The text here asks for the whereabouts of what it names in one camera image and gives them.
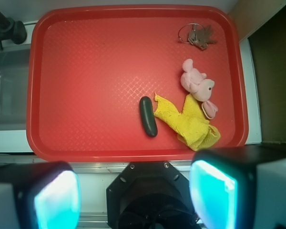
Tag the brown cardboard panel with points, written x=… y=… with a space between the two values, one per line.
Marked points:
x=250 y=15

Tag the grey sink basin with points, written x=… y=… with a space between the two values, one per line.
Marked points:
x=14 y=71

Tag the red plastic tray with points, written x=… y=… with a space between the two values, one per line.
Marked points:
x=90 y=66

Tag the silver keys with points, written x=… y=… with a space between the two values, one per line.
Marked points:
x=196 y=35

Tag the dark green cucumber toy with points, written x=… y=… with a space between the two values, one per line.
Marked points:
x=147 y=116

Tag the yellow cloth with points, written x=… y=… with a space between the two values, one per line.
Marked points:
x=191 y=126

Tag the pink plush pig toy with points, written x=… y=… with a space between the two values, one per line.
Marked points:
x=199 y=86

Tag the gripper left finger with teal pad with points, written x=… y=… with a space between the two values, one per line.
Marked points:
x=39 y=196

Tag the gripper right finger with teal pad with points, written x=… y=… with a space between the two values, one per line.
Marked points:
x=240 y=187

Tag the grey faucet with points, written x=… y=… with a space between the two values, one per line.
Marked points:
x=11 y=30

